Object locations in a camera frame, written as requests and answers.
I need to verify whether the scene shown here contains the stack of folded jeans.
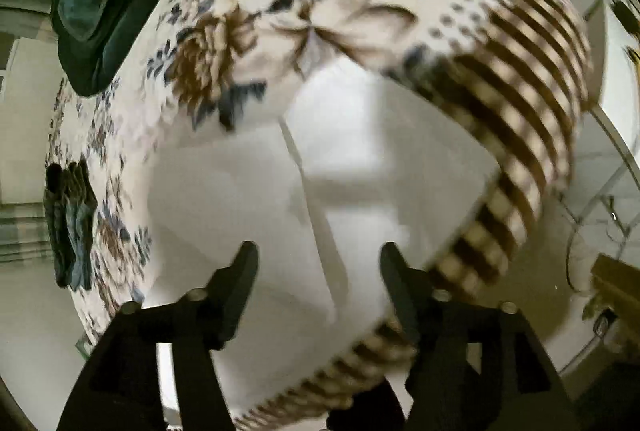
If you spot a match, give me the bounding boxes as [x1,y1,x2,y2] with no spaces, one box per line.
[43,158,98,291]

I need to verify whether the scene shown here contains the white pants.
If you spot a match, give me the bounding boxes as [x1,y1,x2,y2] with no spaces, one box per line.
[148,57,499,413]

